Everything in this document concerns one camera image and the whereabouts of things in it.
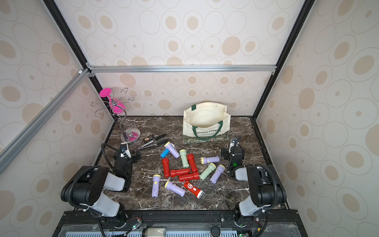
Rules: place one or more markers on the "red flashlight middle horizontal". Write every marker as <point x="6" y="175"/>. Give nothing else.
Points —
<point x="178" y="172"/>

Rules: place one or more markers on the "red flashlight lower horizontal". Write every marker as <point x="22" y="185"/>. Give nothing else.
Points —
<point x="190" y="176"/>

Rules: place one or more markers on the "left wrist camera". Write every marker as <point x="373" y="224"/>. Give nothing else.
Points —
<point x="125" y="152"/>

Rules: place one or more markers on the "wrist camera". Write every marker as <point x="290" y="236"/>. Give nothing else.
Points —
<point x="125" y="152"/>
<point x="234" y="141"/>

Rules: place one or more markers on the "red flashlight upper right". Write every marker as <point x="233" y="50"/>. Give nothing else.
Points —
<point x="191" y="162"/>

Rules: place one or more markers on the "purple flashlight right horizontal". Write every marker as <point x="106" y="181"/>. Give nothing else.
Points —
<point x="208" y="160"/>

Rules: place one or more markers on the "green flashlight right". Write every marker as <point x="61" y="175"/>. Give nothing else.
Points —
<point x="211" y="167"/>

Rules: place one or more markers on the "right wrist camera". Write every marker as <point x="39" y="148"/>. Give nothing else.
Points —
<point x="234" y="141"/>

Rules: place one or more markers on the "aluminium frame rail left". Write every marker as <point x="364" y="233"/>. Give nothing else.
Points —
<point x="27" y="134"/>

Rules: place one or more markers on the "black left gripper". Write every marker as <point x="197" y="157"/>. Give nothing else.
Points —
<point x="135" y="159"/>

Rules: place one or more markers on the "purple flashlight bottom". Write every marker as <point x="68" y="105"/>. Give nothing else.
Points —
<point x="174" y="188"/>

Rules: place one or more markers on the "green flashlight upper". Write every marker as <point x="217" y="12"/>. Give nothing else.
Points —
<point x="183" y="154"/>

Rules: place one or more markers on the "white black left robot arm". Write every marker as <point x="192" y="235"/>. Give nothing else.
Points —
<point x="85" y="188"/>

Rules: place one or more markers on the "black metal tongs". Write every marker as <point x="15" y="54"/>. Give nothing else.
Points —
<point x="155" y="142"/>

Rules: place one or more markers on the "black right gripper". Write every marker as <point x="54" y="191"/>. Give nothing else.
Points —
<point x="234" y="146"/>

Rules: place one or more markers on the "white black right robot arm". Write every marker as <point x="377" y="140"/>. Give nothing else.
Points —
<point x="265" y="187"/>

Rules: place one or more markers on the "red flashlight vertical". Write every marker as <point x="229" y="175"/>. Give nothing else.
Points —
<point x="166" y="167"/>

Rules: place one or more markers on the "purple flashlight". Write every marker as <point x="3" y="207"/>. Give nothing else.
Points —
<point x="171" y="148"/>
<point x="155" y="187"/>
<point x="174" y="188"/>
<point x="218" y="172"/>

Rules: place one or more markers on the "red flashlight with logo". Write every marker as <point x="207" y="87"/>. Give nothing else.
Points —
<point x="192" y="188"/>

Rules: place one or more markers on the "cream green tote bag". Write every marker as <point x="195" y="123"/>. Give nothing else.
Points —
<point x="206" y="122"/>

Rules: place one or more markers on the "aluminium frame rail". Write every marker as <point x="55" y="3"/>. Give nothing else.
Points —
<point x="182" y="69"/>
<point x="27" y="134"/>

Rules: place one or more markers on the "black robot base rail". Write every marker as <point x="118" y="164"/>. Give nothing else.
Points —
<point x="184" y="223"/>

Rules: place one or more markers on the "green flashlight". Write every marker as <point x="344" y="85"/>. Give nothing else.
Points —
<point x="211" y="167"/>
<point x="183" y="154"/>

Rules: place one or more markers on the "aluminium frame rail back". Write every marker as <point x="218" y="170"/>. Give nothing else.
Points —
<point x="182" y="69"/>

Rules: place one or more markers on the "red flashlight horizontal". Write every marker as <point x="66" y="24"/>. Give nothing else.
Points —
<point x="190" y="176"/>
<point x="178" y="172"/>

